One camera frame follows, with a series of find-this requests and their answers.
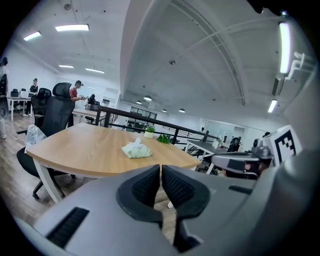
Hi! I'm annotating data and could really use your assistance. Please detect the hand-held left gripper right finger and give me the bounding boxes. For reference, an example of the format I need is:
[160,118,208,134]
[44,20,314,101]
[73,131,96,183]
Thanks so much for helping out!
[161,164,211,253]

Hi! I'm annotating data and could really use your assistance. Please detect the grey desk with white legs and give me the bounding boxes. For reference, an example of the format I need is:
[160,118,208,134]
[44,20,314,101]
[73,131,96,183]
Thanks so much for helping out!
[186,139,227,175]

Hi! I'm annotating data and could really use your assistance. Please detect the black metal railing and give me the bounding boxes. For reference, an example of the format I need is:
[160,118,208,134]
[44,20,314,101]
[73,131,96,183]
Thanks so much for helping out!
[95,105,221,151]

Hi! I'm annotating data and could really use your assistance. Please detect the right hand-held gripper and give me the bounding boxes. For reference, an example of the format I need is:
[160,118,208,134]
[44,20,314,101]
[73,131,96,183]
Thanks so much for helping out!
[211,124,304,180]

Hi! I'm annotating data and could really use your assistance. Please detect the small potted plant white pot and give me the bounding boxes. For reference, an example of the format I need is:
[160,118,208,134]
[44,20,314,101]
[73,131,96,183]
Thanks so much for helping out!
[143,124,156,139]

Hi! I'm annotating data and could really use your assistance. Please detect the green leafy sprig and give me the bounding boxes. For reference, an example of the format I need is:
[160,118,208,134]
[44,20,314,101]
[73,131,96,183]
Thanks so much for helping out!
[156,133,171,145]

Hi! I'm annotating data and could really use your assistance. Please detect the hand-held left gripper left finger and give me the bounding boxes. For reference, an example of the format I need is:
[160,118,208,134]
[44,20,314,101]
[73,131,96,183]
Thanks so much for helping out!
[115,163,164,229]

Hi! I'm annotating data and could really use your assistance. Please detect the white ceiling pipes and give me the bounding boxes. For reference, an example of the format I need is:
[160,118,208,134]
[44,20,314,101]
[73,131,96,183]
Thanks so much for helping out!
[285,51,316,81]

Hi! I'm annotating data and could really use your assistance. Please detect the wooden table with white legs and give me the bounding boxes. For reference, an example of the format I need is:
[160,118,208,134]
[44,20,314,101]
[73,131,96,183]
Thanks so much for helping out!
[24,122,202,209]

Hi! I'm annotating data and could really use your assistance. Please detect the white plastic bag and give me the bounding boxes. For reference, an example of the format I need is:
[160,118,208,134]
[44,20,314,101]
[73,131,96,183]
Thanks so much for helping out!
[24,124,48,149]

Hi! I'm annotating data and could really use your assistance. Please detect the ceiling air conditioner unit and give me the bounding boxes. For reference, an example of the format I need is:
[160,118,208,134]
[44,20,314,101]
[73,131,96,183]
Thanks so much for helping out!
[271,76,285,97]

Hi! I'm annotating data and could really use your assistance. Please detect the white wet wipe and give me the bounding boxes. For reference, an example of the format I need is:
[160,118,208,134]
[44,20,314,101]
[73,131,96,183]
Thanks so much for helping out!
[126,137,145,149]

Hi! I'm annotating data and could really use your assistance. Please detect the black mesh office chair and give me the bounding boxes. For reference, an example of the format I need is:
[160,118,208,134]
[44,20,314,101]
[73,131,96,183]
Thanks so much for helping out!
[16,82,77,200]

